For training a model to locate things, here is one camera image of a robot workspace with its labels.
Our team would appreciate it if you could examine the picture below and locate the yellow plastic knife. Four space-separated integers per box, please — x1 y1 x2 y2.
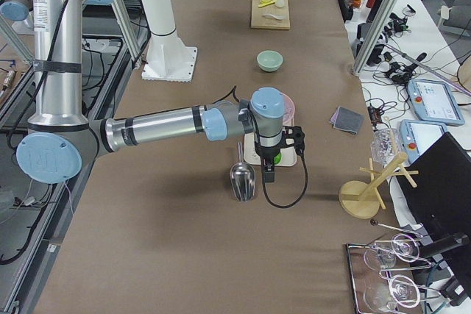
258 1 276 8

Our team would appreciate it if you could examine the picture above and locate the clear glass mug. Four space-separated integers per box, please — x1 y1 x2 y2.
371 128 404 165

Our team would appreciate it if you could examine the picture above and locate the white ceramic spoon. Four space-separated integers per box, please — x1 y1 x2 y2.
262 13 285 21

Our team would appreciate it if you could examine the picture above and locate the pink bowl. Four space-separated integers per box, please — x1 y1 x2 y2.
282 93 295 125

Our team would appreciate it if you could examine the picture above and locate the blue teach pendant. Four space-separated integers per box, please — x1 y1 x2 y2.
407 79 465 126
400 119 447 164

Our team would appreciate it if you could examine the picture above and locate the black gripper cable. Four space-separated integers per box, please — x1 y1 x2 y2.
261 144 309 208

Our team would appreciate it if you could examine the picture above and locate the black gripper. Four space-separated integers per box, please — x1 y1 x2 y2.
254 126 305 183

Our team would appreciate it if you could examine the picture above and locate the black monitor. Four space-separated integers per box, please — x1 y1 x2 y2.
397 132 470 238

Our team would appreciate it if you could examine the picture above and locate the beige serving tray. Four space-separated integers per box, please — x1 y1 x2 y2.
244 132 297 167

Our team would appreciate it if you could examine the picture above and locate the metal ice scoop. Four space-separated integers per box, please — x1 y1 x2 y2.
230 141 255 202

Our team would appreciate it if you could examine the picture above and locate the mint green bowl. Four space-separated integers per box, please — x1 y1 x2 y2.
256 50 283 72

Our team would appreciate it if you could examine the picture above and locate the wooden mug tree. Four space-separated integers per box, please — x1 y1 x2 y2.
339 151 419 219

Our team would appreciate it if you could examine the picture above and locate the wine glass rack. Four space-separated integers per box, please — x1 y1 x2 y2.
345 232 453 313

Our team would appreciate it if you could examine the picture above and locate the white camera pillar base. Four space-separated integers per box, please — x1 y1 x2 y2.
141 0 197 82

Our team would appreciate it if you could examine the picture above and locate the grey folded cloth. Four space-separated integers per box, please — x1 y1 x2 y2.
330 107 364 135

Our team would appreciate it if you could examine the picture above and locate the wooden cutting board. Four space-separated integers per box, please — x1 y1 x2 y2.
250 0 291 30

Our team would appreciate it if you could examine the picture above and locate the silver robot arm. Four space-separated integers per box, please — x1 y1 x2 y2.
15 0 305 184

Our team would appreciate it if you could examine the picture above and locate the green lime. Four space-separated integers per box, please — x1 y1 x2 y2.
274 151 283 165

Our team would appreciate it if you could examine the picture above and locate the aluminium frame post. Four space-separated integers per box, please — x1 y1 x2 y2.
352 0 397 76

